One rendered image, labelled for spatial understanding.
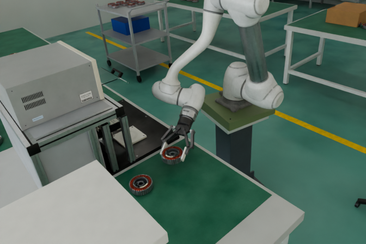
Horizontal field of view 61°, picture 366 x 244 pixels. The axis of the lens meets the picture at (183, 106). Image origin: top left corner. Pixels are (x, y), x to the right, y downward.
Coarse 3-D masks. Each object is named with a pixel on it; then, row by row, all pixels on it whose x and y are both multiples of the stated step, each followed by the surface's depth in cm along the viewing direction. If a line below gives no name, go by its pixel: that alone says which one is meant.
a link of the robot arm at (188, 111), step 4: (184, 108) 162; (188, 108) 161; (192, 108) 162; (180, 112) 163; (184, 112) 161; (188, 112) 161; (192, 112) 161; (196, 112) 163; (180, 116) 164; (184, 116) 161; (188, 116) 160; (192, 116) 161; (196, 116) 163; (192, 120) 163
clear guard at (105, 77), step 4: (100, 68) 200; (100, 72) 193; (104, 72) 193; (108, 72) 192; (100, 76) 188; (104, 76) 188; (108, 76) 187; (112, 76) 187; (116, 76) 187; (100, 80) 183; (104, 80) 183; (108, 80) 183; (112, 80) 182; (124, 80) 187
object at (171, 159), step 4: (168, 148) 158; (172, 148) 158; (176, 148) 157; (180, 148) 156; (164, 152) 155; (168, 152) 157; (172, 152) 156; (176, 152) 157; (180, 152) 154; (164, 156) 152; (168, 156) 152; (172, 156) 151; (176, 156) 151; (180, 156) 152; (164, 160) 152; (168, 160) 150; (172, 160) 150; (176, 160) 150; (180, 160) 152
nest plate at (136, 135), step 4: (132, 128) 188; (136, 128) 188; (120, 132) 185; (132, 132) 184; (136, 132) 184; (140, 132) 183; (116, 136) 182; (120, 136) 181; (132, 136) 181; (136, 136) 180; (140, 136) 180; (144, 136) 180; (116, 140) 179; (120, 140) 178; (132, 140) 177; (136, 140) 177; (140, 140) 178; (120, 144) 176; (124, 144) 174
